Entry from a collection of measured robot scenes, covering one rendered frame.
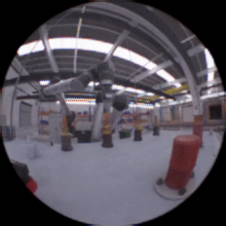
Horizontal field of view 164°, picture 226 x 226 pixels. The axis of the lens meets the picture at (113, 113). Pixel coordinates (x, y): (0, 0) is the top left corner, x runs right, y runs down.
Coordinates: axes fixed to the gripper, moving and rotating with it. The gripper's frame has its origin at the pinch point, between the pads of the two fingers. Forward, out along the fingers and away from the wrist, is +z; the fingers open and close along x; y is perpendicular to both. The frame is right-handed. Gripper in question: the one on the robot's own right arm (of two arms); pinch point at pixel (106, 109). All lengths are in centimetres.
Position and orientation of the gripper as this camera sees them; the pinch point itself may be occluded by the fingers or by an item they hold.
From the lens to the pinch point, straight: 52.9
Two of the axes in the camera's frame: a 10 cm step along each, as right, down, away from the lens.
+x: -2.6, 0.9, 9.6
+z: 0.3, 10.0, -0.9
